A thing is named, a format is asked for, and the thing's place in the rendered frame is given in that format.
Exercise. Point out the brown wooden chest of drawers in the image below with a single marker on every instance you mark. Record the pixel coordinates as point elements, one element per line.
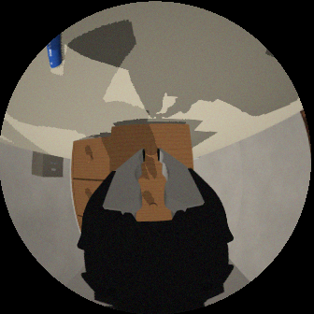
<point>89,180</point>

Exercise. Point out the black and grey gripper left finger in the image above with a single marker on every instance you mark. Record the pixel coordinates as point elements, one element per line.
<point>120,192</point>

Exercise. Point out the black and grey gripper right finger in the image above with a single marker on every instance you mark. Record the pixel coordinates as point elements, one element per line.
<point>186,190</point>

